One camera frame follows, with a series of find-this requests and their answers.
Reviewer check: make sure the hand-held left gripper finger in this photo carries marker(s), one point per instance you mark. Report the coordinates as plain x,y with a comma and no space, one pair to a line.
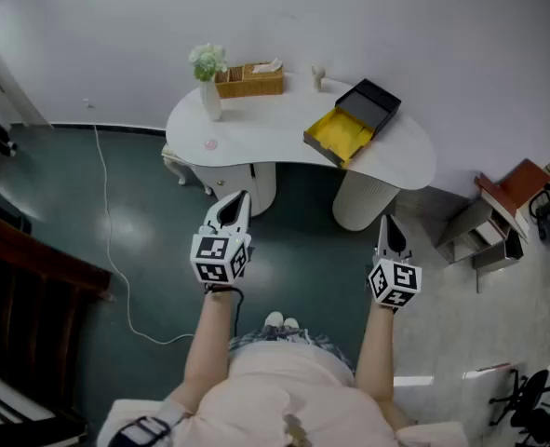
245,219
215,210

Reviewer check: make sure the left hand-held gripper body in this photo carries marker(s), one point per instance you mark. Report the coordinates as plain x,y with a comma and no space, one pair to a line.
214,259

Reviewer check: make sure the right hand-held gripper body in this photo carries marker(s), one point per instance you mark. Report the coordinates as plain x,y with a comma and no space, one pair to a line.
395,282

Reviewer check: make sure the small pink round object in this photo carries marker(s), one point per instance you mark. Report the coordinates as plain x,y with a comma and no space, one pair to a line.
210,144

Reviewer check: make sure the black and yellow box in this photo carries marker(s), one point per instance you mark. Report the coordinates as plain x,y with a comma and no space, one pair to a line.
349,128

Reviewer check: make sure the person's right forearm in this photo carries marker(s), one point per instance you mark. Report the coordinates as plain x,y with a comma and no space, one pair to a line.
377,356

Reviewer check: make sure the person's left forearm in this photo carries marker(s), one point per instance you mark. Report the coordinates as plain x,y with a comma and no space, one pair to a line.
209,342

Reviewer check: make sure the white kidney-shaped table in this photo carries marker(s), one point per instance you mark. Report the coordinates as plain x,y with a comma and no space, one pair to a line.
265,133

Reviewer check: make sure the wicker tissue basket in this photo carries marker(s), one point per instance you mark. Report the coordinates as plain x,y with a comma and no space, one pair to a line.
256,84

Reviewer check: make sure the white ornate stool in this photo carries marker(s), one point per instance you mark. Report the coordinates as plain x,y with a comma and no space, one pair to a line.
174,163

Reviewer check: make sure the grey metal shelf unit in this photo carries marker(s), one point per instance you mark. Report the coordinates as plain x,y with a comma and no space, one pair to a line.
479,231

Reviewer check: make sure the person's left white shoe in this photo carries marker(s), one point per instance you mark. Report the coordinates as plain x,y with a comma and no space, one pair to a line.
273,319

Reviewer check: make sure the person's white shoe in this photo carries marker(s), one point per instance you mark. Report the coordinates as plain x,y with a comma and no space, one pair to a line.
273,319
291,323

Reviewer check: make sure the person's right white shoe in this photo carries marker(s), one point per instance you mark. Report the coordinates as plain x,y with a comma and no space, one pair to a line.
291,323

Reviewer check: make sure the person's plaid trousers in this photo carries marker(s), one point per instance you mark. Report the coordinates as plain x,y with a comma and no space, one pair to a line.
302,335

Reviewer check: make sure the white ribbed vase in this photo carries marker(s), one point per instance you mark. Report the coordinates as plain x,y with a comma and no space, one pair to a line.
210,100

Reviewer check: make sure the red-brown board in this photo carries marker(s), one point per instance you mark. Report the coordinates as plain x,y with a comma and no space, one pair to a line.
521,184

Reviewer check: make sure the person's pale pink shirt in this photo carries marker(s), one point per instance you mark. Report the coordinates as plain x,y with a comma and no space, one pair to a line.
284,389

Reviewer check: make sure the white green flower bunch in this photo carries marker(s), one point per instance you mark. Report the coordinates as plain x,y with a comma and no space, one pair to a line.
207,59

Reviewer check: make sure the white tissue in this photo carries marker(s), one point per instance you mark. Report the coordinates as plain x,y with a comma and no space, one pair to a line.
266,66

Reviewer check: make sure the cream small figurine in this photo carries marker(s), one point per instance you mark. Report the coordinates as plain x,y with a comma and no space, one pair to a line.
318,77

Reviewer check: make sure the black office chair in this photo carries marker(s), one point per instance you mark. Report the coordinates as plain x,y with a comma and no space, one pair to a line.
530,398

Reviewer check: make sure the dark wooden furniture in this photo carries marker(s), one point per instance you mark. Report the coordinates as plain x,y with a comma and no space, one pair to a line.
28,296

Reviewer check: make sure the white cabinet pedestal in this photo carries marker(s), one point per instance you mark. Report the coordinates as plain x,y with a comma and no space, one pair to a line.
237,180

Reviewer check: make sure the white ribbed round pedestal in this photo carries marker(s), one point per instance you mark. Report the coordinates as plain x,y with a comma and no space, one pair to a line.
363,203

